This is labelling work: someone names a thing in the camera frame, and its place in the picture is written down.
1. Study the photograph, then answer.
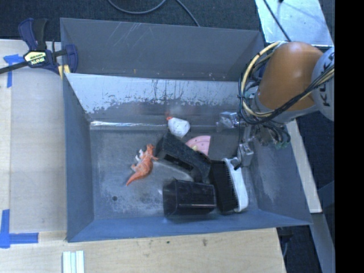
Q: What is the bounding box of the pink half disc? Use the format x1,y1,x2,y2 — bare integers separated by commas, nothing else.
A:
185,135,212,157

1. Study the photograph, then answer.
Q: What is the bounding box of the black square cup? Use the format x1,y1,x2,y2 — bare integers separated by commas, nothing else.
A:
162,179,217,218

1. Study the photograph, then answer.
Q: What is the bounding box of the orange toy dinosaur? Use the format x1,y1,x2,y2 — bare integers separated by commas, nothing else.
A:
125,143,159,187

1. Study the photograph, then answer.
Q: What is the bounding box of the grey metal bin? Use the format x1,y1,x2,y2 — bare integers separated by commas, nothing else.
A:
59,17,314,243

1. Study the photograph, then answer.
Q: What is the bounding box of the black angled foam block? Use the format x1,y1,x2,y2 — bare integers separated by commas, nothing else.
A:
155,131,212,183

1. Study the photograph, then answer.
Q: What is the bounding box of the white brush with black bristles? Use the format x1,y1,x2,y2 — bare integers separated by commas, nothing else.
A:
209,156,249,216

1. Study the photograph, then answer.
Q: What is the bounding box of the white toy chicken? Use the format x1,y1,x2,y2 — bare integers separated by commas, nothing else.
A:
166,115,191,139

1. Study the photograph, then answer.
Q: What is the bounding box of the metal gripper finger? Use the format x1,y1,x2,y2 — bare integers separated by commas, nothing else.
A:
216,111,239,133
233,142,255,171

